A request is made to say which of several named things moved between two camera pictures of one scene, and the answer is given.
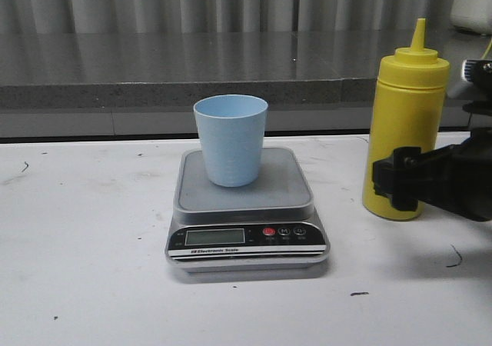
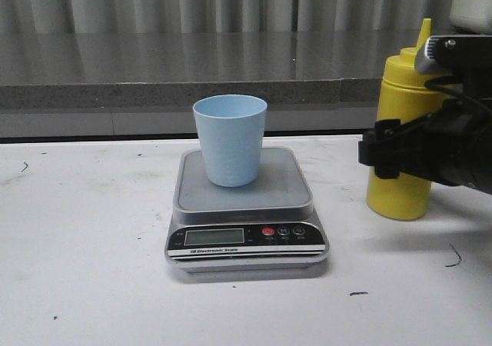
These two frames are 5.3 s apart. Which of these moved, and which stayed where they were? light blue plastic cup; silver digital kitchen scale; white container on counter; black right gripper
Moved: black right gripper
Stayed: silver digital kitchen scale; white container on counter; light blue plastic cup
